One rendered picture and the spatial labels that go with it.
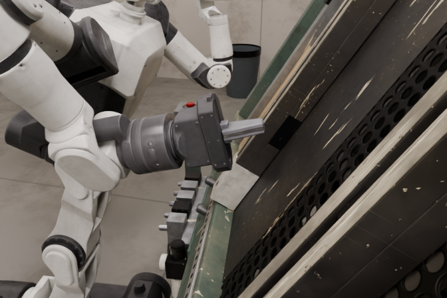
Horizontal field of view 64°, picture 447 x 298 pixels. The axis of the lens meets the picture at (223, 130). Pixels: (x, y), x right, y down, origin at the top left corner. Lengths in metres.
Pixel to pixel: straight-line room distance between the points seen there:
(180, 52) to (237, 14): 3.69
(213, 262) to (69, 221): 0.57
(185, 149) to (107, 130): 0.12
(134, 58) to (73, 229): 0.63
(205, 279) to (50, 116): 0.44
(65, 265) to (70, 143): 0.80
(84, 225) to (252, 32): 3.92
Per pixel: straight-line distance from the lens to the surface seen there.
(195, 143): 0.53
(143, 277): 1.77
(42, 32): 0.60
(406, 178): 0.31
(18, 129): 1.15
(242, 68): 4.23
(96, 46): 0.71
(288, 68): 1.17
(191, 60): 1.16
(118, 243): 2.27
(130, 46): 0.83
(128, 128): 0.56
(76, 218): 1.22
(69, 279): 1.34
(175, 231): 1.14
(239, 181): 0.90
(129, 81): 0.86
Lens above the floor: 1.46
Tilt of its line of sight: 25 degrees down
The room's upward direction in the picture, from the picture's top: straight up
